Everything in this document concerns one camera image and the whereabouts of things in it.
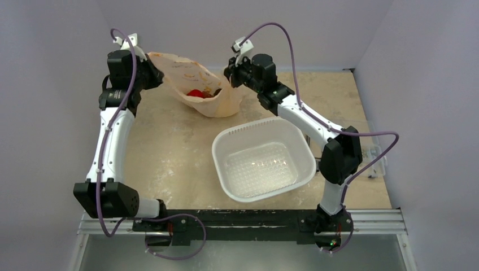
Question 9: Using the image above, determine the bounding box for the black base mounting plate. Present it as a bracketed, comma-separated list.
[132, 209, 354, 250]

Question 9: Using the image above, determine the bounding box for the orange translucent plastic bag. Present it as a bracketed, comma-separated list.
[147, 52, 243, 118]

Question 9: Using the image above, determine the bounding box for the red fake grape bunch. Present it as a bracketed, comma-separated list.
[202, 88, 222, 99]

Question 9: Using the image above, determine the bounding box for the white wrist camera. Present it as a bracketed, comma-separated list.
[113, 33, 147, 62]
[231, 37, 254, 66]

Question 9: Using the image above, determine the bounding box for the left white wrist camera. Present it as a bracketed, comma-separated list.
[113, 33, 147, 62]

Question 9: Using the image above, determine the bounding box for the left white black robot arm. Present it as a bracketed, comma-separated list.
[73, 50, 168, 231]

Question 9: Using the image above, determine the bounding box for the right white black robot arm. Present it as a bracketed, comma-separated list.
[223, 54, 363, 230]

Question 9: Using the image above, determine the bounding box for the black T-handle wrench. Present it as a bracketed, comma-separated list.
[304, 135, 321, 173]

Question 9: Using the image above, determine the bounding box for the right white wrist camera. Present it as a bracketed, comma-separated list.
[231, 37, 254, 66]

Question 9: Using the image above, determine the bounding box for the white plastic basket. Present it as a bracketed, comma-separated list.
[211, 117, 317, 203]

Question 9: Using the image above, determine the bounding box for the red fake fruit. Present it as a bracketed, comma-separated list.
[186, 89, 205, 99]

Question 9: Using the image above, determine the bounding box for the aluminium rail frame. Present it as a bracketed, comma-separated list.
[69, 67, 418, 271]

